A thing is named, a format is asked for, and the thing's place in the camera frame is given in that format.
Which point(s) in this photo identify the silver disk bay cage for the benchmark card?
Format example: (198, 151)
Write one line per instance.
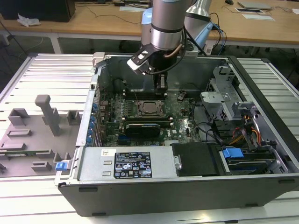
(216, 97)

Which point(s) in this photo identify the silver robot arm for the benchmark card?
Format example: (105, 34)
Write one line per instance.
(165, 23)

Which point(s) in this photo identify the grey open PC case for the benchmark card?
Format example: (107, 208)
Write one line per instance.
(163, 198)

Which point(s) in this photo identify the black plastic shroud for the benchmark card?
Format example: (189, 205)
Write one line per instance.
(196, 161)

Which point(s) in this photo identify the grey parts rack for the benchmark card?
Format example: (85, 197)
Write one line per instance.
(35, 140)

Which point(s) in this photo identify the green motherboard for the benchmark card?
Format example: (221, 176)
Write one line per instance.
(184, 130)

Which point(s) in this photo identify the CPU socket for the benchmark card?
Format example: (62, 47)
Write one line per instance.
(139, 115)

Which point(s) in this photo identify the green RAM stick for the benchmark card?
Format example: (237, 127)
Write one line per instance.
(21, 154)

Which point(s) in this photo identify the RAM slot black clips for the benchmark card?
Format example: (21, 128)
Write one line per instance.
(144, 94)

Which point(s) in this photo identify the blue expansion slot clip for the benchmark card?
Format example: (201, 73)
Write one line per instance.
(88, 140)
(92, 120)
(90, 133)
(94, 107)
(91, 126)

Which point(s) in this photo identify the black computer box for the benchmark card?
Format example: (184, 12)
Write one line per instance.
(35, 9)

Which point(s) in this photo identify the black graphics card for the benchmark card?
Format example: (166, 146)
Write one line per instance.
(143, 133)

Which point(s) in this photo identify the silver laptop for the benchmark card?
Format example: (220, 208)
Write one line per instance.
(254, 5)

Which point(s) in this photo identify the wooden desk white frame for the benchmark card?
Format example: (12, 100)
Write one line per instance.
(93, 25)

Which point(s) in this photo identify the white crumpled paper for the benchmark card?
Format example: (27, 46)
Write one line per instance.
(29, 21)

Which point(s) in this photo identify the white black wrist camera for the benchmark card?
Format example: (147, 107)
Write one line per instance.
(137, 61)

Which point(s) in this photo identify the black computer mouse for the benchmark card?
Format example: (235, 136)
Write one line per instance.
(229, 2)

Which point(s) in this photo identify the blue disk carrier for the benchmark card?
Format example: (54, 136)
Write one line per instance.
(232, 154)

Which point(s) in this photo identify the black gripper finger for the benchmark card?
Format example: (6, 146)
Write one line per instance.
(158, 84)
(164, 84)

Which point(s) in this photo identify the silver power supply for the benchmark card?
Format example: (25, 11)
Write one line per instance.
(93, 163)

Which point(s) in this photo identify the metal locking lever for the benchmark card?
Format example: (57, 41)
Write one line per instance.
(135, 94)

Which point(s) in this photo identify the grey case latch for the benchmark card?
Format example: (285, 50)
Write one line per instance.
(98, 58)

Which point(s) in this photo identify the blue case side latch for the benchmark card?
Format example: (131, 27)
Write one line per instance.
(60, 166)

